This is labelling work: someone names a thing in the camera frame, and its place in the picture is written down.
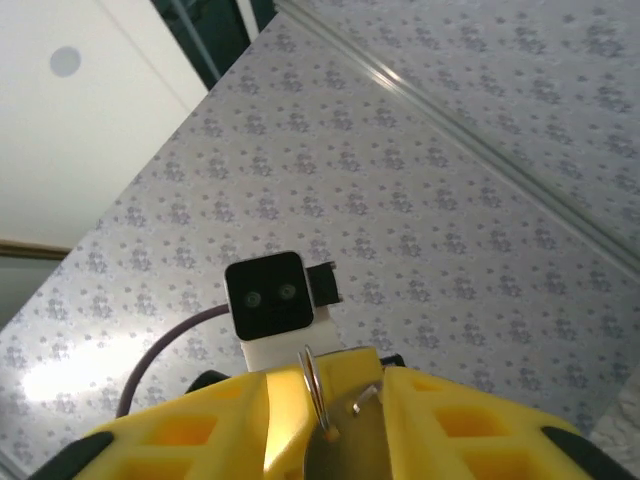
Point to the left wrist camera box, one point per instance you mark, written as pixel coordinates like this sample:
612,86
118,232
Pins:
270,300

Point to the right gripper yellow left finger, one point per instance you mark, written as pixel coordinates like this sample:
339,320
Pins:
240,410

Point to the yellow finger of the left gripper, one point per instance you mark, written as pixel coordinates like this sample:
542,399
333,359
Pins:
207,382
350,370

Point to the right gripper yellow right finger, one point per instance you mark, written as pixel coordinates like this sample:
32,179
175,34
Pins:
475,435

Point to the silver metal keyring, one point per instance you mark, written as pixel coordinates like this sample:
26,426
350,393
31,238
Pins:
315,385

